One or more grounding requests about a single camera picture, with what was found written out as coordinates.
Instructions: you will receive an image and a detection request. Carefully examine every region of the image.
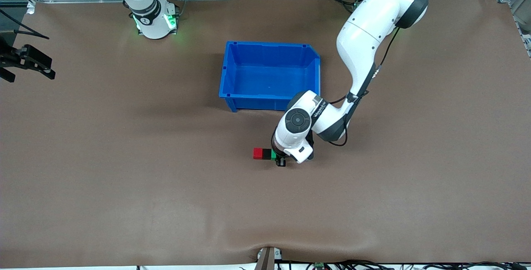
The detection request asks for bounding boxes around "blue plastic storage bin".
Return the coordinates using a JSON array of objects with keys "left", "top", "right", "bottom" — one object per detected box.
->
[{"left": 219, "top": 41, "right": 322, "bottom": 113}]

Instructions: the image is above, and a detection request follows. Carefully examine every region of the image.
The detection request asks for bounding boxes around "table edge clamp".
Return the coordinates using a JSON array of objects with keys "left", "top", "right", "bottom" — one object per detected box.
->
[{"left": 254, "top": 246, "right": 283, "bottom": 270}]

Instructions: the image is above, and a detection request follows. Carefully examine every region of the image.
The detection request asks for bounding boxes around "brown table mat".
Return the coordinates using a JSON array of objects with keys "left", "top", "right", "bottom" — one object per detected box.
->
[{"left": 0, "top": 0, "right": 531, "bottom": 268}]

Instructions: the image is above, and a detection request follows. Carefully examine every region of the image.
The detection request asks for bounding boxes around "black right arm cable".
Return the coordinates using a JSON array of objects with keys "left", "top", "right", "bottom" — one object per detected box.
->
[{"left": 0, "top": 9, "right": 50, "bottom": 39}]

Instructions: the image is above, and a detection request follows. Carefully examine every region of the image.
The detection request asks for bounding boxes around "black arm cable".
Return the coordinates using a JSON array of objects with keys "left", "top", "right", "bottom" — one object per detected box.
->
[
  {"left": 0, "top": 9, "right": 50, "bottom": 39},
  {"left": 327, "top": 27, "right": 401, "bottom": 147}
]

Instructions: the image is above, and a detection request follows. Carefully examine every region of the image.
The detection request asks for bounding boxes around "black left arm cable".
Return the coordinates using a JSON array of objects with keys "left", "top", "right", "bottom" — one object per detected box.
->
[{"left": 327, "top": 27, "right": 401, "bottom": 147}]

